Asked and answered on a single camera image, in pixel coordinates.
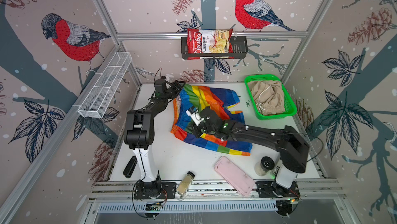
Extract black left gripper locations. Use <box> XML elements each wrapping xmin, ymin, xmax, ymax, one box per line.
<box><xmin>163</xmin><ymin>81</ymin><xmax>185</xmax><ymax>101</ymax></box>

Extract rainbow striped shorts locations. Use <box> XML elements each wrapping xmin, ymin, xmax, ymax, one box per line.
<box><xmin>171</xmin><ymin>84</ymin><xmax>252</xmax><ymax>156</ymax></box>

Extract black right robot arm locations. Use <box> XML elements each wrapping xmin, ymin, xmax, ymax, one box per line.
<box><xmin>186</xmin><ymin>107</ymin><xmax>310</xmax><ymax>189</ymax></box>

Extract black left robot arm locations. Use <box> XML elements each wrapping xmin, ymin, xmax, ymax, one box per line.
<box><xmin>123</xmin><ymin>78</ymin><xmax>186</xmax><ymax>183</ymax></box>

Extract beige shorts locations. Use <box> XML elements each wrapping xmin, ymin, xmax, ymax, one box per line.
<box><xmin>248</xmin><ymin>80</ymin><xmax>285</xmax><ymax>116</ymax></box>

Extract red Chuba chips bag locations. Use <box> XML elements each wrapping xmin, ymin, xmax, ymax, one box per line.
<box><xmin>187</xmin><ymin>28</ymin><xmax>233</xmax><ymax>55</ymax></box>

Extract pink rectangular case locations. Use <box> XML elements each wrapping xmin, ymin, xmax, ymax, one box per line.
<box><xmin>214</xmin><ymin>156</ymin><xmax>255</xmax><ymax>197</ymax></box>

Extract spice jar black lid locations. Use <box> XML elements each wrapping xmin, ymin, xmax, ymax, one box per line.
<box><xmin>176</xmin><ymin>171</ymin><xmax>195</xmax><ymax>199</ymax></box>

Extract green plastic basket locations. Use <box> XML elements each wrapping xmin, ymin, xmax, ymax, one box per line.
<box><xmin>245</xmin><ymin>74</ymin><xmax>297</xmax><ymax>120</ymax></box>

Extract black remote-like object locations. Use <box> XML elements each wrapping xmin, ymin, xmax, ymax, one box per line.
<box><xmin>123</xmin><ymin>156</ymin><xmax>138</xmax><ymax>179</ymax></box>

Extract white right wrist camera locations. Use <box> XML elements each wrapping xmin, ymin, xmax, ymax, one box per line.
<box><xmin>186</xmin><ymin>106</ymin><xmax>204</xmax><ymax>126</ymax></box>

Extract black wall basket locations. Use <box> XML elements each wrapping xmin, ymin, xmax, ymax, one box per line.
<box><xmin>181</xmin><ymin>36</ymin><xmax>248</xmax><ymax>60</ymax></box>

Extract white wire mesh shelf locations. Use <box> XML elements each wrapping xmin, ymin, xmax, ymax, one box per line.
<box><xmin>78</xmin><ymin>51</ymin><xmax>132</xmax><ymax>119</ymax></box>

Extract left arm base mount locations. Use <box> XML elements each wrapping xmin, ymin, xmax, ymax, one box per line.
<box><xmin>133</xmin><ymin>181</ymin><xmax>176</xmax><ymax>200</ymax></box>

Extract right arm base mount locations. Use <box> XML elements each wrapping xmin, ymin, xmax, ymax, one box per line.
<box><xmin>256</xmin><ymin>180</ymin><xmax>300</xmax><ymax>199</ymax></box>

